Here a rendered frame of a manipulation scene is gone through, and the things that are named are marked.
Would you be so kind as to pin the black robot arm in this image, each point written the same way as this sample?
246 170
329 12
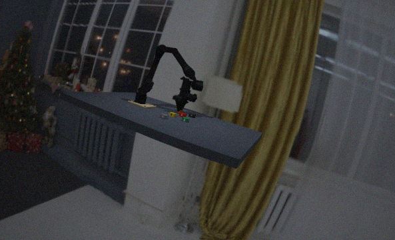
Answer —
148 83

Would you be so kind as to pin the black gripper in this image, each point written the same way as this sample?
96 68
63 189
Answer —
180 99

